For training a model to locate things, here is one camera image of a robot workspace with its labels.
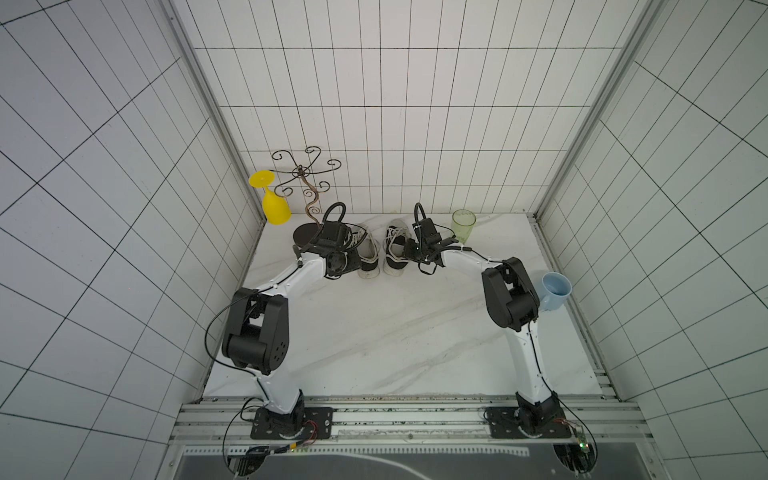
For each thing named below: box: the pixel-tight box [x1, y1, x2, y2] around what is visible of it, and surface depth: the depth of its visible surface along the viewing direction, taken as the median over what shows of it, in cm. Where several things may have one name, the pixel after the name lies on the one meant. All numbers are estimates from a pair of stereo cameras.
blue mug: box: [539, 272, 573, 312], surface depth 92 cm
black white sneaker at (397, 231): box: [383, 218, 413, 277], surface depth 101 cm
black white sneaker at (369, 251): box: [357, 224, 381, 279], surface depth 100 cm
